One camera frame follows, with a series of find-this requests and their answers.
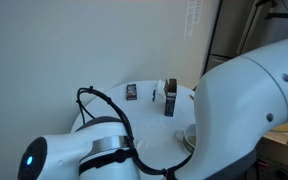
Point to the white crumpled napkin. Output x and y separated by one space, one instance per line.
160 87

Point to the open blue cardboard box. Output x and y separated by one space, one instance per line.
170 100

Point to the black candy bar packet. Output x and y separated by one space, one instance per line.
131 92

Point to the round white table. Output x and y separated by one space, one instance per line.
150 123

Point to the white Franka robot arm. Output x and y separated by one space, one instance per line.
244 110

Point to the small black clip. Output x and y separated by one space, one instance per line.
154 95

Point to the green rimmed mug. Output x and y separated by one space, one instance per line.
189 140

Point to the printed paper on wall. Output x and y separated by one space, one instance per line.
192 20

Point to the yellow pencil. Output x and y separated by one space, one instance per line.
191 97

